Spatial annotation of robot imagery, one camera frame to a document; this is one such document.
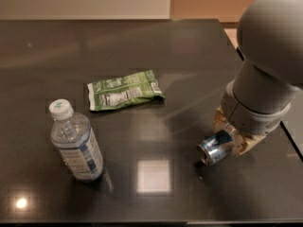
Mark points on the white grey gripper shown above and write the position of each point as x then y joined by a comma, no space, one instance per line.
244,114

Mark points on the silver blue redbull can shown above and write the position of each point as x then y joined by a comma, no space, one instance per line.
215,148

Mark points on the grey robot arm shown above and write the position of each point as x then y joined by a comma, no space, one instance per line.
270,37

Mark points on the green snack bag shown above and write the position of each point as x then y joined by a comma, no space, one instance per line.
119,93

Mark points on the clear plastic water bottle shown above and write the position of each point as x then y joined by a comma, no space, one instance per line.
74,138

